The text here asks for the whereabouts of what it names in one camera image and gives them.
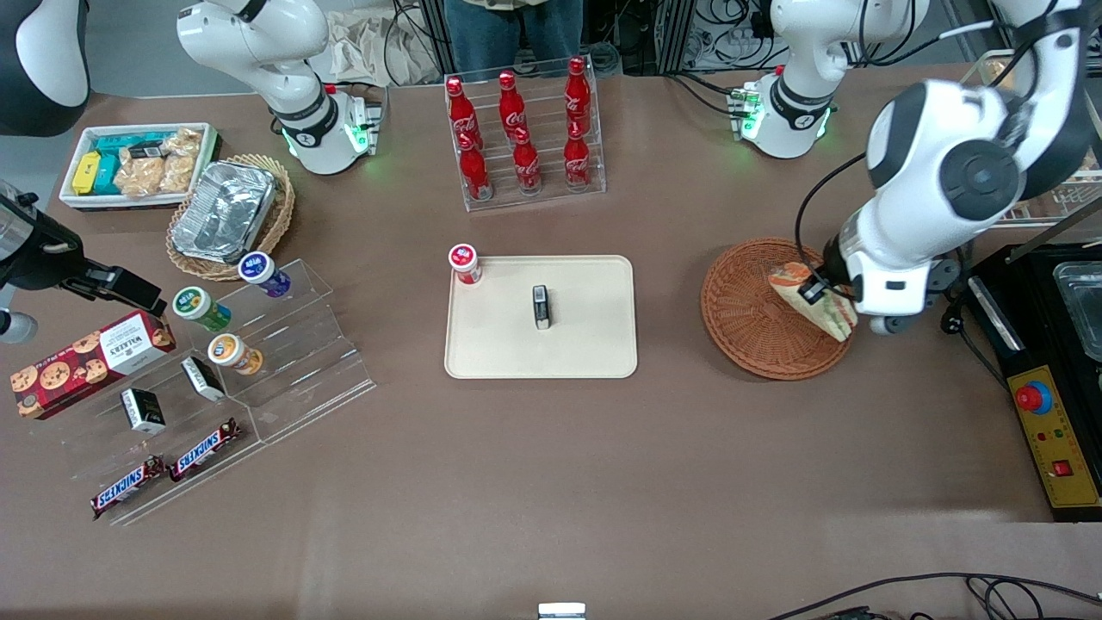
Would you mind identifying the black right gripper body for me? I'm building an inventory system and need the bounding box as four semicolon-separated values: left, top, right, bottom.
0;183;84;291

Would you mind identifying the triangle sandwich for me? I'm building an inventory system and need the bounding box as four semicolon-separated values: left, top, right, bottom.
769;263;860;344

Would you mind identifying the round brown wicker basket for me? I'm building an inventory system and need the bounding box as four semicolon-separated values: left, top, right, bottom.
700;238;857;381

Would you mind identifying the silver foil tray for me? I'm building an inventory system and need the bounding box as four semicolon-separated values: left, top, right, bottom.
170;160;278;264

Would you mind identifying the light oval wicker basket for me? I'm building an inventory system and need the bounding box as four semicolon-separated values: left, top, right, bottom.
166;154;296;282

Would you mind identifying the beige plastic tray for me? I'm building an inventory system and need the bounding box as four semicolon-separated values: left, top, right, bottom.
444;255;639;380

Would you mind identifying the white rectangular bin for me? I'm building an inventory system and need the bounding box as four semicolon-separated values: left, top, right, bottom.
59;122;221;212

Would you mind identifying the green drink can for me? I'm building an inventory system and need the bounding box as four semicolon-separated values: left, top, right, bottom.
172;286;233;333

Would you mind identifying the red cookie box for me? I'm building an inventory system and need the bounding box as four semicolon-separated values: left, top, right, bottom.
10;309;177;420

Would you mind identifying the clear bag of crackers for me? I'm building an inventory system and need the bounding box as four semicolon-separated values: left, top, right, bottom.
115;146;170;198
160;127;204;195

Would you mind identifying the small black white box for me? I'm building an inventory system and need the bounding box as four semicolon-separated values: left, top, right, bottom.
181;356;226;403
121;387;167;435

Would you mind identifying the orange drink can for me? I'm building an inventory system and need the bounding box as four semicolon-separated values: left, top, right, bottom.
207;333;265;376

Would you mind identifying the purple drink can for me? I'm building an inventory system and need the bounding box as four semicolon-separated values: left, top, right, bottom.
238;251;293;299

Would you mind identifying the red emergency stop button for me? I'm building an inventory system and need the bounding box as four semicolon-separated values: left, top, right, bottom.
1014;380;1055;417

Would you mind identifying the brown snickers bar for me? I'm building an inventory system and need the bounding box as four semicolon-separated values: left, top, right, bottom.
169;418;242;482
90;456;166;520

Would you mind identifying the clear acrylic stepped display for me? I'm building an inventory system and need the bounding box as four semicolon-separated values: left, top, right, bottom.
52;258;377;526

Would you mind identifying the black sealing machine yellow panel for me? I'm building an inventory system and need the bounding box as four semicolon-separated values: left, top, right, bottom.
964;200;1102;524

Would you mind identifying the red cola bottle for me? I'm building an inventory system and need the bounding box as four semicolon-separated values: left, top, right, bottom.
564;57;593;132
457;131;492;202
563;121;593;191
511;126;543;195
445;77;480;149
498;71;529;143

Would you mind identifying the clear acrylic bottle rack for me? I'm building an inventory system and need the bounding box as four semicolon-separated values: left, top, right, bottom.
443;56;607;214

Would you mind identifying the crumpled beige paper bag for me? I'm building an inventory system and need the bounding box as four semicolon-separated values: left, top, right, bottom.
323;7;442;88

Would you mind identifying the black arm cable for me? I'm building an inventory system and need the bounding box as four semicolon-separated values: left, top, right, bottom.
793;152;867;287

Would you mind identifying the black power cable with plug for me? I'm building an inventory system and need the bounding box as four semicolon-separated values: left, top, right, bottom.
939;258;1010;381

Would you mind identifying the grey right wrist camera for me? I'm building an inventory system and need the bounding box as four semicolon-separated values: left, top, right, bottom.
0;308;40;346

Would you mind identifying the black cable bundle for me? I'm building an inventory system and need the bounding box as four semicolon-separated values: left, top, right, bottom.
670;0;777;97

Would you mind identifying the black cable on table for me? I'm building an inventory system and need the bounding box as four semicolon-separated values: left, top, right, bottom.
765;572;1102;620

